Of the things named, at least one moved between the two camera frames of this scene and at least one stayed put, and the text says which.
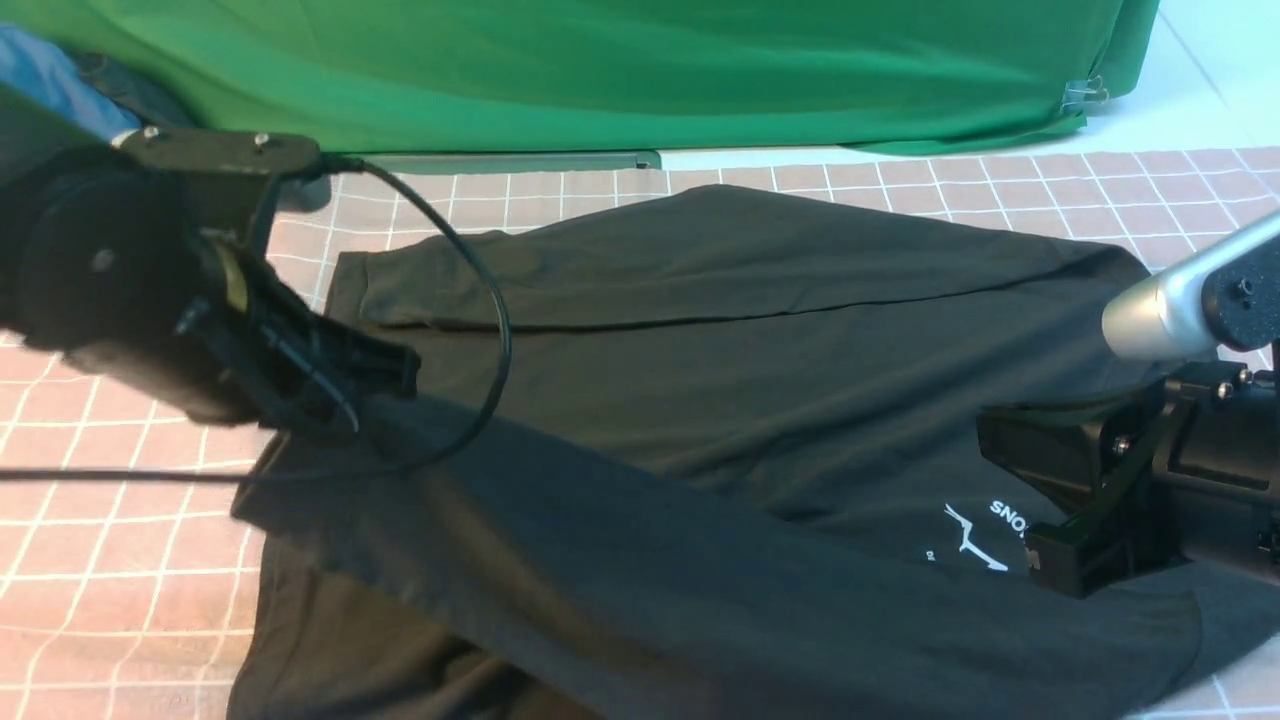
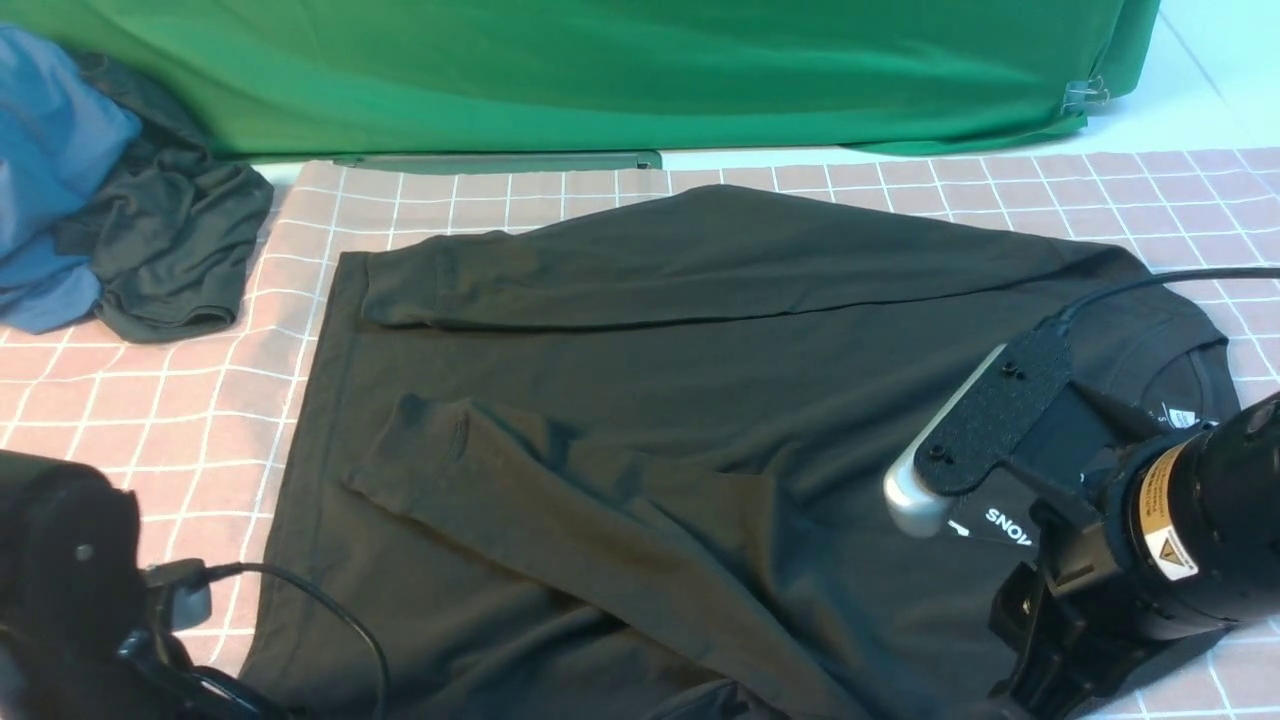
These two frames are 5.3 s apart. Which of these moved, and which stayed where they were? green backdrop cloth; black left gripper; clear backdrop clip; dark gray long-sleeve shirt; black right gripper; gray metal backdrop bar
Moved: black left gripper; black right gripper
Stayed: clear backdrop clip; dark gray long-sleeve shirt; green backdrop cloth; gray metal backdrop bar
